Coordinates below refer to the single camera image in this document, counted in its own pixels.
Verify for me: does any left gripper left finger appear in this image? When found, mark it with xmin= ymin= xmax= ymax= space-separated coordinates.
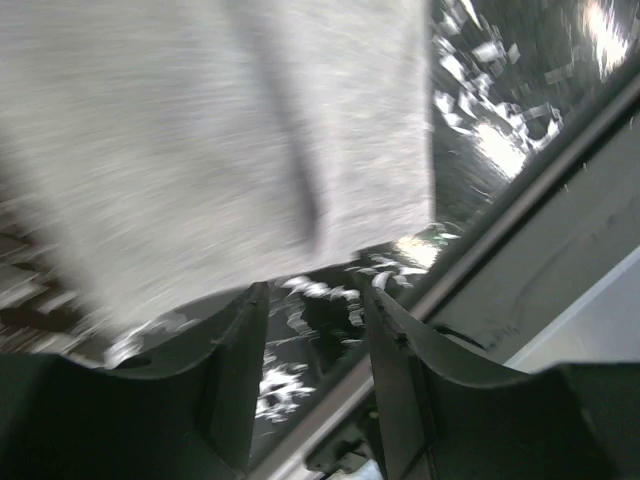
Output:
xmin=1 ymin=283 xmax=269 ymax=479

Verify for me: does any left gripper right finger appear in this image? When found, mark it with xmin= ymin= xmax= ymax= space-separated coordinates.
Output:
xmin=363 ymin=287 xmax=639 ymax=479

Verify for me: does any grey t-shirt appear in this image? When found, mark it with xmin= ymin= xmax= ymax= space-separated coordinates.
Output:
xmin=1 ymin=1 xmax=435 ymax=331

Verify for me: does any black marble pattern mat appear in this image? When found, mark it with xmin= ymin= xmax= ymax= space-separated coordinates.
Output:
xmin=0 ymin=0 xmax=640 ymax=441

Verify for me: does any aluminium frame rail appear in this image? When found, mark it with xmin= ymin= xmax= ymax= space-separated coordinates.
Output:
xmin=250 ymin=64 xmax=639 ymax=479

